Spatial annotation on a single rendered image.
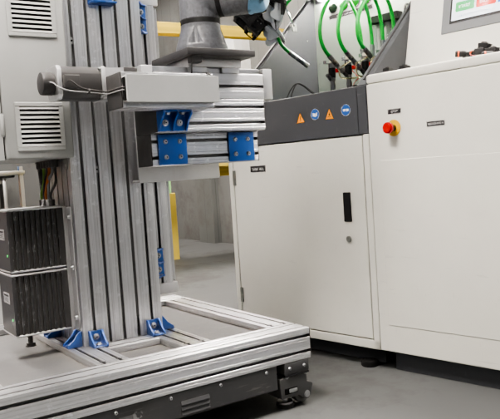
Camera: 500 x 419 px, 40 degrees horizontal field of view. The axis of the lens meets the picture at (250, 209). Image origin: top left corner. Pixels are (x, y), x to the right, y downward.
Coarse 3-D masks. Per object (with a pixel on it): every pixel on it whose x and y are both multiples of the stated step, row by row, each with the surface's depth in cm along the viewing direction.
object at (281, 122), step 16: (304, 96) 243; (320, 96) 238; (336, 96) 232; (352, 96) 228; (272, 112) 255; (288, 112) 249; (304, 112) 244; (320, 112) 238; (336, 112) 233; (352, 112) 228; (272, 128) 256; (288, 128) 250; (304, 128) 244; (320, 128) 239; (336, 128) 234; (352, 128) 229
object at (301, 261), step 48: (288, 144) 251; (336, 144) 234; (240, 192) 272; (288, 192) 253; (336, 192) 236; (240, 240) 274; (288, 240) 255; (336, 240) 238; (240, 288) 276; (288, 288) 257; (336, 288) 240
